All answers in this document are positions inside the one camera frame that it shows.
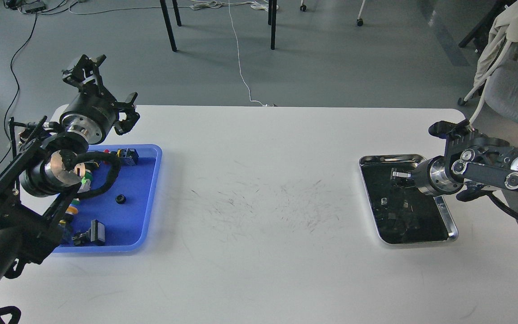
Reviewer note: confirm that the black cylindrical left-side gripper body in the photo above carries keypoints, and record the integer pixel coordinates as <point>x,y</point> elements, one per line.
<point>90,116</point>

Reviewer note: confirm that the left-side left gripper black finger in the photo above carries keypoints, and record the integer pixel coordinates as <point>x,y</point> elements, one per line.
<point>83,73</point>
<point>128,108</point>

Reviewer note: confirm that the black left-side robot arm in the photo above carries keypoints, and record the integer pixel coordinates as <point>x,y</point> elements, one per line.
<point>52,166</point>

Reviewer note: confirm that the green push button switch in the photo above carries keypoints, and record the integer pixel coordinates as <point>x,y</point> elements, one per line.
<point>87,181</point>

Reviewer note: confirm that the black power strip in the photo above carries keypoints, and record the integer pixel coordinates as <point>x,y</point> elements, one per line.
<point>27,6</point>

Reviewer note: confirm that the yellow push button switch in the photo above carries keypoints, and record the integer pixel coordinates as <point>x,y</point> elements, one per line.
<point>70,213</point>

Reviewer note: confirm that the black table leg right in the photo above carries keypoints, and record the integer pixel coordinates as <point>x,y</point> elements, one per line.
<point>272,14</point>

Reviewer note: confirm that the black table leg left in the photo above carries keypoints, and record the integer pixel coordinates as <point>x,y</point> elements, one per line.
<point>167,20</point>

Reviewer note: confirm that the silver metal tray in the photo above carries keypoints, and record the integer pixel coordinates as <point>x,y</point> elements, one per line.
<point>404,215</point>

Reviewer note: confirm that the right-side right gripper black finger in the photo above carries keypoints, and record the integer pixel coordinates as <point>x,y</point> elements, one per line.
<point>399,174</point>
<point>404,183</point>

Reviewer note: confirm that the black table leg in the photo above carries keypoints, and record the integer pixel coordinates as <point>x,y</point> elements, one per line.
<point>272,14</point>
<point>167,20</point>

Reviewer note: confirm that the small black gear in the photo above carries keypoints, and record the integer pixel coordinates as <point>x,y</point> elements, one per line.
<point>120,199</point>

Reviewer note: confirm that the black cylindrical right-side gripper body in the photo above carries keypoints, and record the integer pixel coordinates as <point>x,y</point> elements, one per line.
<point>431,179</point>

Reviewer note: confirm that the black right-side robot arm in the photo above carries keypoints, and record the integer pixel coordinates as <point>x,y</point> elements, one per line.
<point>473,165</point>

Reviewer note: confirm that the black switch block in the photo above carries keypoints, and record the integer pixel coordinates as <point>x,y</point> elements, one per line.
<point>94,235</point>

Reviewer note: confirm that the red push button switch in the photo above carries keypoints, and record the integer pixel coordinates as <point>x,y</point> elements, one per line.
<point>127,156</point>

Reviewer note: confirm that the white caster leg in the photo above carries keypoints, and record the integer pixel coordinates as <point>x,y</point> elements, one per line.
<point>359,20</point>

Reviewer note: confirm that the blue plastic tray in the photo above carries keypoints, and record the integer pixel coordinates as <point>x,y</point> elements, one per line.
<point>126,225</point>

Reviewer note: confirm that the grey chair with beige cloth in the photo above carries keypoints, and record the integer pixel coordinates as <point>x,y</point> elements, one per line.
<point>497,69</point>

